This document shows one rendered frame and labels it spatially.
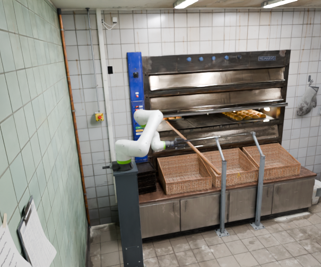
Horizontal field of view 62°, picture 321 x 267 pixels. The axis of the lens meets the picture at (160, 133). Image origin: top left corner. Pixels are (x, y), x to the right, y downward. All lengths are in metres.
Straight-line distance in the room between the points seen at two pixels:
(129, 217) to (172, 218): 0.86
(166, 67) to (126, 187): 1.56
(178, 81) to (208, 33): 0.65
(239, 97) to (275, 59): 0.67
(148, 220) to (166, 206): 0.25
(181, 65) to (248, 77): 0.90
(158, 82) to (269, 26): 1.53
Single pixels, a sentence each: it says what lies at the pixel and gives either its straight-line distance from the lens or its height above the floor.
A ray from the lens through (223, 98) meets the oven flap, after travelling 3.50.
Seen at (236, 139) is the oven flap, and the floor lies 0.97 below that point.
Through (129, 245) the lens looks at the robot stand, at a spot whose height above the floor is 0.47.
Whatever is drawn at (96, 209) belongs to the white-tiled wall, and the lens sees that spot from 3.64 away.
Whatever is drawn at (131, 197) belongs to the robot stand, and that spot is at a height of 0.95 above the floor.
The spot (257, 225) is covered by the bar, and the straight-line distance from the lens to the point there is 3.70.
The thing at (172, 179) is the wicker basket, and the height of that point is 0.59.
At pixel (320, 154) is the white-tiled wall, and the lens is 4.67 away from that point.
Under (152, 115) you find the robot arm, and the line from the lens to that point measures 2.38.
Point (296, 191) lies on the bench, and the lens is 3.87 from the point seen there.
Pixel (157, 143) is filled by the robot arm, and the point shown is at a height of 1.23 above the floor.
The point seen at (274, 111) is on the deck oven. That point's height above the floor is 1.27.
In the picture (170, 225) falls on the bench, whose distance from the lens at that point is 3.26.
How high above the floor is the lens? 2.15
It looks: 17 degrees down
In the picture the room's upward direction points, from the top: 2 degrees counter-clockwise
